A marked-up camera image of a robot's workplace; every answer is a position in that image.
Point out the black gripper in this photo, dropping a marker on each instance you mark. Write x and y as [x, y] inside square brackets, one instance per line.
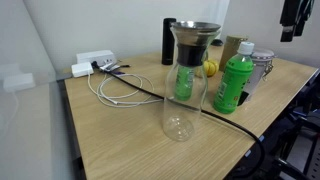
[293, 11]

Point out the silver funnel filter black collar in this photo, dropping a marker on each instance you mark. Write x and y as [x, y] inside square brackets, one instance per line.
[195, 36]

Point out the olive gold tin canister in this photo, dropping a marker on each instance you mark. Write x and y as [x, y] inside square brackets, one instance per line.
[231, 50]

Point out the small black round object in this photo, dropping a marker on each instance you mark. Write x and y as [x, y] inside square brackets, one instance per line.
[217, 42]

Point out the green bottle white cap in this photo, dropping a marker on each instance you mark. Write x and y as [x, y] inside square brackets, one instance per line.
[184, 83]
[231, 83]

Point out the black tag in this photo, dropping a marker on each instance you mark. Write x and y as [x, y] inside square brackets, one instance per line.
[243, 97]

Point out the small yellow pumpkin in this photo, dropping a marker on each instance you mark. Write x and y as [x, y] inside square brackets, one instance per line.
[210, 68]

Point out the black thermos bottle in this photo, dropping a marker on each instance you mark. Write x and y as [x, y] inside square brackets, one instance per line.
[167, 43]

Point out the clear glass carafe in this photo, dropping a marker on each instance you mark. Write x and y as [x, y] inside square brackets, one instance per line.
[177, 129]

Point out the silver usb plug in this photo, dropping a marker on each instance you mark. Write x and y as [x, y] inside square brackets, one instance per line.
[106, 67]

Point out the white power strip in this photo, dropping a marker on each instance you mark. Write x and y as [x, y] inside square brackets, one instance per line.
[93, 56]

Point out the white charger adapter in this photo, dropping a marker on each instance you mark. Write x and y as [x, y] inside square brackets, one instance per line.
[81, 69]

